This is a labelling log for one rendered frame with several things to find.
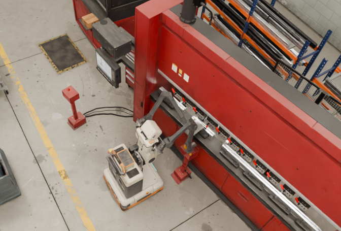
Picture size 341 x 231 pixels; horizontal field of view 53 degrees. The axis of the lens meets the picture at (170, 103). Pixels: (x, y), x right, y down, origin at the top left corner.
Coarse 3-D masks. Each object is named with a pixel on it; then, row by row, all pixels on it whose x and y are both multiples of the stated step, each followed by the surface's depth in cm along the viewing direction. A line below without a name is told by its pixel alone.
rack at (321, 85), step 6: (324, 60) 450; (336, 60) 489; (336, 66) 493; (318, 72) 466; (324, 72) 488; (330, 72) 509; (336, 72) 495; (312, 78) 479; (324, 78) 520; (330, 78) 478; (318, 84) 474; (318, 90) 542; (330, 90) 516; (336, 96) 459
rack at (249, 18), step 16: (208, 0) 619; (224, 0) 655; (256, 0) 518; (272, 0) 552; (208, 16) 645; (224, 16) 598; (240, 32) 579; (256, 48) 560; (288, 48) 507; (304, 48) 476; (320, 48) 514; (304, 64) 547; (288, 80) 529
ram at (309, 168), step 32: (160, 64) 454; (192, 64) 400; (192, 96) 436; (224, 96) 386; (256, 96) 354; (224, 128) 420; (256, 128) 373; (288, 128) 336; (288, 160) 361; (320, 160) 326; (320, 192) 350
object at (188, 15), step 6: (186, 0) 360; (192, 0) 358; (198, 0) 351; (186, 6) 365; (192, 6) 364; (198, 6) 357; (204, 6) 355; (186, 12) 371; (192, 12) 371; (210, 12) 366; (180, 18) 380; (186, 18) 377; (192, 18) 379; (210, 24) 383
